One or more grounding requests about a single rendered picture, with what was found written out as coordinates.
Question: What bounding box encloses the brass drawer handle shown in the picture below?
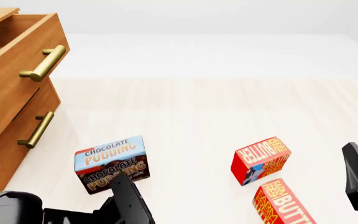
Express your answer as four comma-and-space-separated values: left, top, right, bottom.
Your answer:
17, 111, 55, 149
19, 44, 67, 83

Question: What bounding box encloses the chocolate pudding box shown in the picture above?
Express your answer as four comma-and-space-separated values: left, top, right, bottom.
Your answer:
74, 134, 151, 196

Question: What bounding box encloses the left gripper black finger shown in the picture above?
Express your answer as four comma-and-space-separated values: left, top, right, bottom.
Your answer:
109, 172, 156, 224

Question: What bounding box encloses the wooden drawer with brass handle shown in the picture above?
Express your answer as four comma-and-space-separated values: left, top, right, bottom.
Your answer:
0, 78, 62, 197
0, 12, 71, 136

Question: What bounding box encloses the red butter box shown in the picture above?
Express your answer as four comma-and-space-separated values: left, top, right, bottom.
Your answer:
231, 136, 292, 187
252, 177, 318, 224

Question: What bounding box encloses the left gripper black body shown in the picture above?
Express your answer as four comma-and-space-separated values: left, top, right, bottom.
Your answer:
43, 196, 120, 224

